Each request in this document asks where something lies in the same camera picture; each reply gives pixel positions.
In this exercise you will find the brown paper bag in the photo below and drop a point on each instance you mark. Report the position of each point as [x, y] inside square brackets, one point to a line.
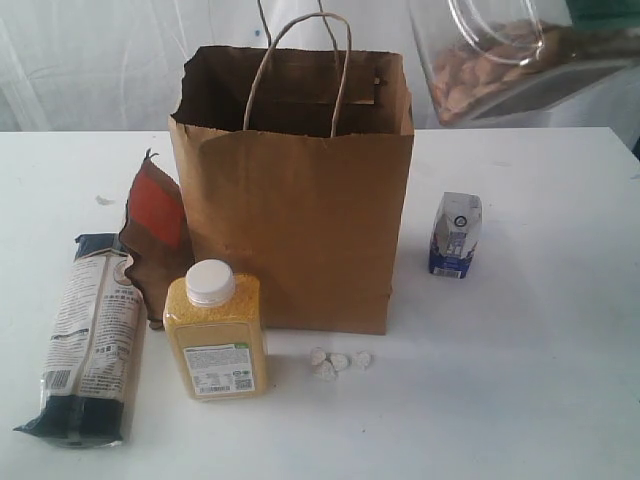
[293, 166]

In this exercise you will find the clear jar gold lid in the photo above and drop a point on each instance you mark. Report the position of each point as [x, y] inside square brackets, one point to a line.
[491, 59]

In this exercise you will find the white wrapped candy far left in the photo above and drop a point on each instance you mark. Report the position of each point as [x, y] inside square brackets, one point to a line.
[317, 356]

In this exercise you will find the white wrapped candy middle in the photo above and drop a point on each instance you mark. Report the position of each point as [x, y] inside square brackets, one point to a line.
[339, 361]

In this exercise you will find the white wrapped candy right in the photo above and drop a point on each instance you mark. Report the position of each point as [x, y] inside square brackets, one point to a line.
[362, 360]

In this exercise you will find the yellow millet bottle white cap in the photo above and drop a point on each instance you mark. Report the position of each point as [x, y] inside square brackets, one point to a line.
[213, 321]

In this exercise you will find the small blue white milk carton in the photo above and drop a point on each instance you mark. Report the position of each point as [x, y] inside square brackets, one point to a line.
[455, 235]

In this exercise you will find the brown red snack pouch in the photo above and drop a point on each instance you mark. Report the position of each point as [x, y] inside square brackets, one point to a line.
[156, 237]

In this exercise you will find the noodle packet dark blue ends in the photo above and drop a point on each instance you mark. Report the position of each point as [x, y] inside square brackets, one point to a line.
[84, 384]

